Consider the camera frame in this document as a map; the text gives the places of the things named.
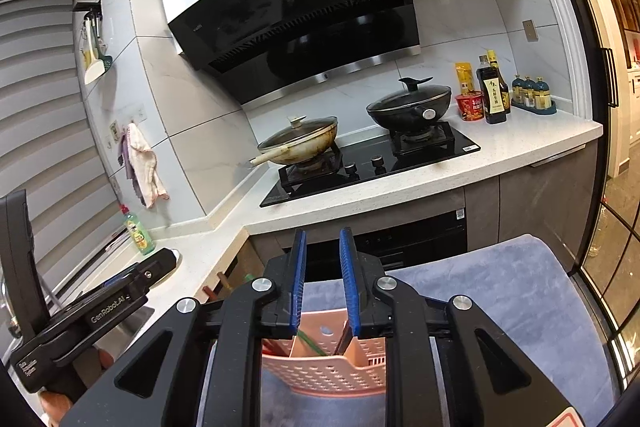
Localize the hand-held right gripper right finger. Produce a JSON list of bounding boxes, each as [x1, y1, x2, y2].
[[339, 226, 587, 427]]

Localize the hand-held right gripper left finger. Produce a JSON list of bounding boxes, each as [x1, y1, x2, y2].
[[60, 228, 307, 427]]

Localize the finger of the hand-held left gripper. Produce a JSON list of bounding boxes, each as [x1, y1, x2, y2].
[[131, 248, 180, 289], [0, 189, 44, 344]]

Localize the brown chopstick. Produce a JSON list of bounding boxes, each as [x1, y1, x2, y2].
[[216, 271, 234, 303]]

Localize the pink perforated utensil holder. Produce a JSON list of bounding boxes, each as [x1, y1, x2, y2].
[[261, 307, 390, 400]]

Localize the person's left hand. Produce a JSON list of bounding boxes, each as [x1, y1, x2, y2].
[[39, 389, 76, 427]]

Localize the green dish soap bottle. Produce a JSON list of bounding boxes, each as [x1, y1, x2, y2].
[[120, 204, 157, 257]]

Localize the blue-grey plush tablecloth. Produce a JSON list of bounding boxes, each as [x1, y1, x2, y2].
[[197, 234, 617, 427]]

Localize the pink hanging towel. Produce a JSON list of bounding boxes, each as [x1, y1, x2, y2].
[[126, 123, 170, 209]]

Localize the purple hanging cloth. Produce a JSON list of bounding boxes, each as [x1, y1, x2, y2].
[[118, 134, 137, 180]]

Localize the black built-in appliance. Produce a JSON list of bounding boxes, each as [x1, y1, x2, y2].
[[345, 207, 469, 271]]

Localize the grey window blinds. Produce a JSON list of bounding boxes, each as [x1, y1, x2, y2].
[[0, 0, 127, 290]]

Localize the beige wok with glass lid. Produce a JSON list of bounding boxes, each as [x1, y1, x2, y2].
[[249, 115, 340, 168]]

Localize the black gas stove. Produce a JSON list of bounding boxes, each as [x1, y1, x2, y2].
[[259, 122, 482, 208]]

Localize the white hanging scraper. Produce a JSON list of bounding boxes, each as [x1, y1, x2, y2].
[[82, 19, 106, 86]]

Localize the black wok with lid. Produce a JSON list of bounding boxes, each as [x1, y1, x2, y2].
[[366, 77, 453, 134]]

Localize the red instant noodle cup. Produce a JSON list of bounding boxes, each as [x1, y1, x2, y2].
[[454, 91, 485, 123]]

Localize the dark soy sauce bottle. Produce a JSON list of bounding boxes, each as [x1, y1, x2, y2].
[[475, 55, 509, 126]]

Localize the glass sliding door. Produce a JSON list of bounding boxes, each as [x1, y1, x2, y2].
[[524, 0, 640, 390]]

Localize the dark condiment jar tray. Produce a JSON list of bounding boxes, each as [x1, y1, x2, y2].
[[509, 97, 558, 116]]

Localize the yellow seasoning packet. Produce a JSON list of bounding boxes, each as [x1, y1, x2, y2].
[[454, 62, 474, 97]]

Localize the black range hood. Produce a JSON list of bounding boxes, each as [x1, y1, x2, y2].
[[167, 0, 422, 106]]

